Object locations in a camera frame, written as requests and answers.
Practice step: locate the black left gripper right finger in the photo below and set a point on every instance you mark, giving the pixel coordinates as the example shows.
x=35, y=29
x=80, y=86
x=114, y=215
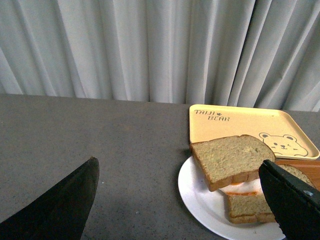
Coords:
x=294, y=203

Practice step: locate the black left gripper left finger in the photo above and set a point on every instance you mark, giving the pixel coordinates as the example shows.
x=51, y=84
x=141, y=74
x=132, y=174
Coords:
x=61, y=212

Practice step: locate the bread slice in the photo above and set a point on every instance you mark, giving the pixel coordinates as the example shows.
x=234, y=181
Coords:
x=230, y=160
x=246, y=209
x=297, y=173

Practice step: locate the white round plate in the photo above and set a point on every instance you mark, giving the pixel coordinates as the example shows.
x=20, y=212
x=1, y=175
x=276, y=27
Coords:
x=211, y=208

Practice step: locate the bread slice on board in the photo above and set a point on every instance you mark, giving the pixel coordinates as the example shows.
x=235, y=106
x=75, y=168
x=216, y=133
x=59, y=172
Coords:
x=297, y=173

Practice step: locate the wooden cutting board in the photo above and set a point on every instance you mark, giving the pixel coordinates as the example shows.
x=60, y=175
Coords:
x=309, y=167

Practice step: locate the fried egg toy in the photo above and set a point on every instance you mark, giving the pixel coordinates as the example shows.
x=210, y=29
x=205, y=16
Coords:
x=248, y=188

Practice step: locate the yellow bear tray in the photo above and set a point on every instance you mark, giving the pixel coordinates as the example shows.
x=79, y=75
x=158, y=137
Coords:
x=275, y=128

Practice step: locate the grey pleated curtain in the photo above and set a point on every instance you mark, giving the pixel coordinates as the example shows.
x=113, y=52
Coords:
x=244, y=53

